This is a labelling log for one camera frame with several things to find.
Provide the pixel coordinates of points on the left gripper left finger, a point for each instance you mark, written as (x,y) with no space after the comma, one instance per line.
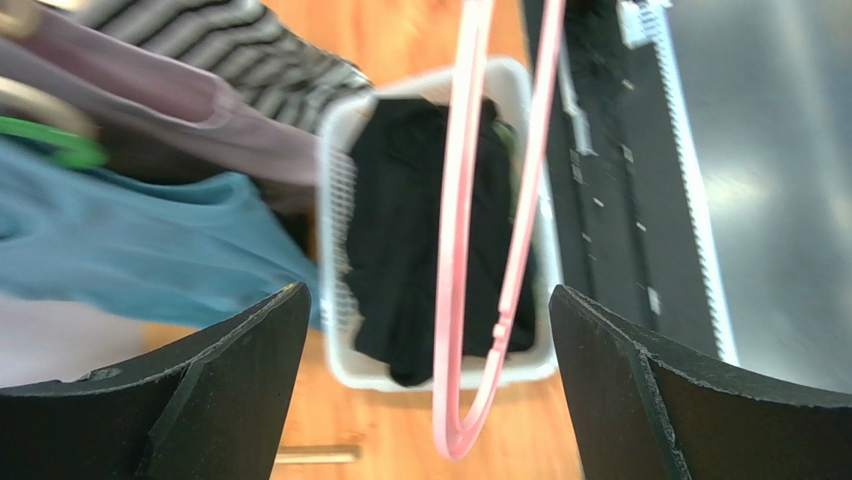
(211,405)

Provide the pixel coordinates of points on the wooden clothes rack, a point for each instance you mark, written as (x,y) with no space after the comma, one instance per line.
(314,455)

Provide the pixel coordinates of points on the green tank top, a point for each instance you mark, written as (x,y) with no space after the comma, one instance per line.
(507,136)

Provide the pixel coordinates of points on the cream plastic hanger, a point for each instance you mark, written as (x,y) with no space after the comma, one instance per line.
(47,109)

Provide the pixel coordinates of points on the black white striped tank top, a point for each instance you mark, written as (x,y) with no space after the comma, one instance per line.
(274,70)

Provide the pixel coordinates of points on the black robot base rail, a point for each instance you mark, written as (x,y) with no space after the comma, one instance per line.
(630,203)

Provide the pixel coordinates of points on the white plastic basket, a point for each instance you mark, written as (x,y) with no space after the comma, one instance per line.
(341,126)

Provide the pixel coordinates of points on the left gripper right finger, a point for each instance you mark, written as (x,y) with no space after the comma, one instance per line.
(646,407)

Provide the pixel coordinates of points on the black tank top on cream hanger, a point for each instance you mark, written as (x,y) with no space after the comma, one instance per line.
(148,159)

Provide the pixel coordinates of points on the green plastic hanger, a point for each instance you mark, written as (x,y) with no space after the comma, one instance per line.
(62,148)

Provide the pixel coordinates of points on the blue tank top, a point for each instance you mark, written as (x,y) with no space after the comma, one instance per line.
(192,254)

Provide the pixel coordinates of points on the light wooden hanger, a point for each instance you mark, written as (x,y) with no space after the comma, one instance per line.
(19,18)

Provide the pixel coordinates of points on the pink plastic hanger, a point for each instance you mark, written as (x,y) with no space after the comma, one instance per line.
(455,436)

